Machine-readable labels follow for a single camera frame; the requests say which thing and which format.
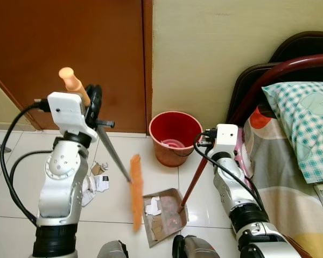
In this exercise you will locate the orange broom with grey pole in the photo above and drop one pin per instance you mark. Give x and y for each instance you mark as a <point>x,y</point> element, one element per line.
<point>136,193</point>

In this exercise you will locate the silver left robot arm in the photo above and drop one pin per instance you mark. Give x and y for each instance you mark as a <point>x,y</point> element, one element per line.
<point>59,183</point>

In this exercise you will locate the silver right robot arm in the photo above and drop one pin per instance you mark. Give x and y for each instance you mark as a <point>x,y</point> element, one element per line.
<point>231,188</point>

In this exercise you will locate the brown cardboard scrap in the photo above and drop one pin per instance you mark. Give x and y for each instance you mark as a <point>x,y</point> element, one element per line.
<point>99,168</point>

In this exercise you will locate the crumpled white paper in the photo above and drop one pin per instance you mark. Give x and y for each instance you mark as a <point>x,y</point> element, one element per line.
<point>100,184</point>

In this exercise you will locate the brown wooden door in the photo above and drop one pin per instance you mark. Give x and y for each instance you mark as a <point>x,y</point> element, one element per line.
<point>43,43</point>

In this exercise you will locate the red plastic bucket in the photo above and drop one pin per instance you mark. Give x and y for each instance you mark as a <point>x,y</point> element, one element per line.
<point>175,129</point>

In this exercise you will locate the white paper scrap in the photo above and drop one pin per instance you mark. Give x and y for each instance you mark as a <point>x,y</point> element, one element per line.
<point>152,206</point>

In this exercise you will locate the teal checked pillow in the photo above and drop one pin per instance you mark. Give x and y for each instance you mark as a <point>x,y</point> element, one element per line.
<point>304,118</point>

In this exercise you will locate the black headboard panel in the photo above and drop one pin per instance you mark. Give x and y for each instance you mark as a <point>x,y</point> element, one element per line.
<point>301,43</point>

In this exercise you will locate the grey robot left leg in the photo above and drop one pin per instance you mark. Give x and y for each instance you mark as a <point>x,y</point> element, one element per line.
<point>113,250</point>

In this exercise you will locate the grey robot leg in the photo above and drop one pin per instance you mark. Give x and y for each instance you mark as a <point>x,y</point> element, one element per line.
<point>196,248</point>
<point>113,250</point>

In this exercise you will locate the colourful patterned bedsheet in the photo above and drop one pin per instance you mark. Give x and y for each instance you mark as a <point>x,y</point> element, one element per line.
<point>280,177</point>

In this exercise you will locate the pink mattress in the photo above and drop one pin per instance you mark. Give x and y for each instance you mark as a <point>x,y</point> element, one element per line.
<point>241,161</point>

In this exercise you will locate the grey robot right leg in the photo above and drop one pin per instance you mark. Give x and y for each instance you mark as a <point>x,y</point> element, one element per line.
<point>196,248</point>

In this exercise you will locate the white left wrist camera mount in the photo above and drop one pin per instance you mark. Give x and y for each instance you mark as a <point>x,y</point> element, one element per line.
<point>64,110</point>

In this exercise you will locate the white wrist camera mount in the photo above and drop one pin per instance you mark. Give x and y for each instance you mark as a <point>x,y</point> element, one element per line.
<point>227,137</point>
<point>64,110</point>

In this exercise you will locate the dark red metal bed frame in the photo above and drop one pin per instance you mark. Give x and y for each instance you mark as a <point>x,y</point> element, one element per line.
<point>301,61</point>

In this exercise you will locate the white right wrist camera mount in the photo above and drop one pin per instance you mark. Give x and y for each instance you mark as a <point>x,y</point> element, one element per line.
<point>227,137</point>

